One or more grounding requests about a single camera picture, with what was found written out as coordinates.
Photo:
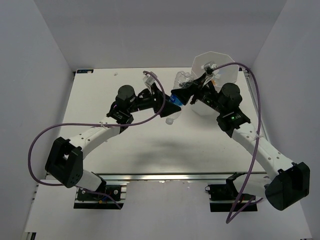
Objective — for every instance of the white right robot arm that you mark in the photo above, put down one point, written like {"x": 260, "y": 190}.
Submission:
{"x": 285, "y": 183}

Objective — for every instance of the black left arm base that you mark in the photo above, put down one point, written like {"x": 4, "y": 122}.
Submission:
{"x": 113, "y": 198}

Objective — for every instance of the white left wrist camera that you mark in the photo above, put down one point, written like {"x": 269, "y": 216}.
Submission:
{"x": 148, "y": 81}

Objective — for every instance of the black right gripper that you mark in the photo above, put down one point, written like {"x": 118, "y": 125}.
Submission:
{"x": 183, "y": 94}

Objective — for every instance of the white octagonal bin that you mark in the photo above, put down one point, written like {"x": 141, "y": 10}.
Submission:
{"x": 227, "y": 74}

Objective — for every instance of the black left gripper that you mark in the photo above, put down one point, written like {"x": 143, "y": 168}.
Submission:
{"x": 157, "y": 95}

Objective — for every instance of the Aquafina bottle white cap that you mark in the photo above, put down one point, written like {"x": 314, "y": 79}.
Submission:
{"x": 182, "y": 80}

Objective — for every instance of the blue table edge label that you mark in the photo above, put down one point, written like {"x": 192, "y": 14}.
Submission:
{"x": 84, "y": 71}

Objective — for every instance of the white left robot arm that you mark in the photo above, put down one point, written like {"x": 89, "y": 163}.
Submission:
{"x": 65, "y": 160}

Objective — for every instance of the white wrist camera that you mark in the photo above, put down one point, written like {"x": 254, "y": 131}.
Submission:
{"x": 209, "y": 69}
{"x": 148, "y": 81}

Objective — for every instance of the aluminium table rail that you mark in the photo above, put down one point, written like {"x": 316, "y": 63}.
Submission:
{"x": 254, "y": 97}

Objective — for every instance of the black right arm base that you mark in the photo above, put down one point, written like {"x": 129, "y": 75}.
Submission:
{"x": 222, "y": 197}

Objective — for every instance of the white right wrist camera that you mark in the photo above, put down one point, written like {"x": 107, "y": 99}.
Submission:
{"x": 209, "y": 69}

